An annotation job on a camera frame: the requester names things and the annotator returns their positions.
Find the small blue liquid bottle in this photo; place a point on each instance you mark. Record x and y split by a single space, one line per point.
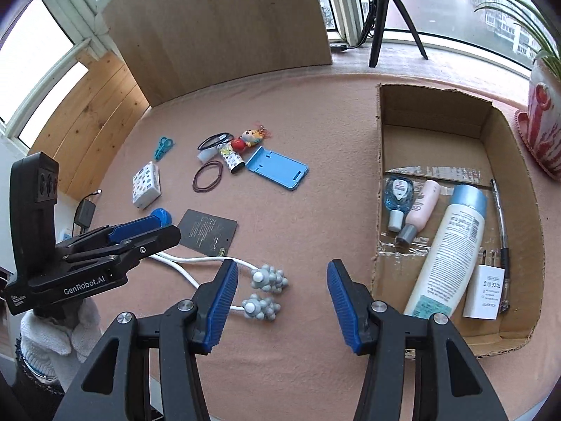
398 193

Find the pine wood panel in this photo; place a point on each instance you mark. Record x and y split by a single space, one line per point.
96 118

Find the black pen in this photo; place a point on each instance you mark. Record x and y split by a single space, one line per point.
499 219

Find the white massager grey balls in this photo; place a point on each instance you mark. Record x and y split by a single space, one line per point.
263 278

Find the person's left hand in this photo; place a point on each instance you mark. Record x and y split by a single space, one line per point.
52 342

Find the black power adapter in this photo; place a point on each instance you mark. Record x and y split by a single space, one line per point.
85 212

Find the purple hair band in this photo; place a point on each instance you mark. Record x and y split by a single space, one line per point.
194 183

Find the teal clip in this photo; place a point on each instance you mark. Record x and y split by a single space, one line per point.
163 147

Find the white window frame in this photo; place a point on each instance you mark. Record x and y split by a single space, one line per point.
79 22

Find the light wooden board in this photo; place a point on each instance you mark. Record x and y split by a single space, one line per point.
219 30

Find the person's left forearm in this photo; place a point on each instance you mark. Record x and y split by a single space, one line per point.
30 399

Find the green spider plant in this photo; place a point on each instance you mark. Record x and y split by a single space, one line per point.
543 39

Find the white charger plug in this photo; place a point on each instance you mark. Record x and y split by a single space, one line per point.
484 289

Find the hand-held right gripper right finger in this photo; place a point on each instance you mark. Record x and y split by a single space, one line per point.
346 307

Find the blue tape measure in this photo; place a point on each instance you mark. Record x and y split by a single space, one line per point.
162 218

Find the patterned tube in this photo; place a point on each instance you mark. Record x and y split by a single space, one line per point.
230 155

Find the patterned white tissue pack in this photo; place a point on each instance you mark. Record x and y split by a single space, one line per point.
147 184

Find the blue phone stand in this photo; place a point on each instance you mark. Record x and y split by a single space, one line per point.
280 171

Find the black card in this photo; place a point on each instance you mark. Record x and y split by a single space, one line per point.
206 230

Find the cardboard box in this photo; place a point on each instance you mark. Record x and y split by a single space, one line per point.
504 149

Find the pink saucer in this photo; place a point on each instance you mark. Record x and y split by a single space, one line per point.
521 127

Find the pink bottle grey cap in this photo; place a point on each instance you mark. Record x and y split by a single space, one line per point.
423 204

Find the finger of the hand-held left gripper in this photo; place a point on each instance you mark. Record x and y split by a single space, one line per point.
149 241
131 228

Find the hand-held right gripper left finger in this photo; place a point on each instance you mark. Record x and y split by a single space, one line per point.
223 302

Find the white lotion bottle blue cap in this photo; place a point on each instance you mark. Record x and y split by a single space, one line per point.
447 250

